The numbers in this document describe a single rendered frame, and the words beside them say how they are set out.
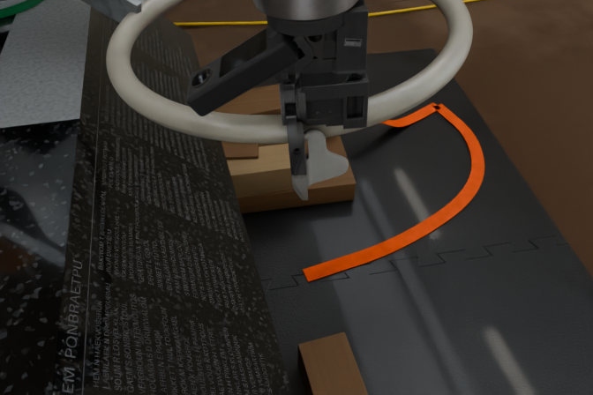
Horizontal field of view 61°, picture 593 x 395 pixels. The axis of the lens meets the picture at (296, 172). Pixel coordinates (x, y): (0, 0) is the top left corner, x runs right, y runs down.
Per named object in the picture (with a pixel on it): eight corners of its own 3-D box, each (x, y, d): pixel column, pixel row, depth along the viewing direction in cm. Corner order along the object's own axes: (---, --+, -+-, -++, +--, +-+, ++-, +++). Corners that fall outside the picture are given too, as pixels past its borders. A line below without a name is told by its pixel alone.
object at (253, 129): (30, 93, 64) (19, 73, 62) (235, -45, 95) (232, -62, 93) (396, 202, 45) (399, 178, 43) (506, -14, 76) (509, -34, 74)
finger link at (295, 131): (307, 182, 49) (301, 98, 45) (291, 182, 49) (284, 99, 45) (304, 159, 53) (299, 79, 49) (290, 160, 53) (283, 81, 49)
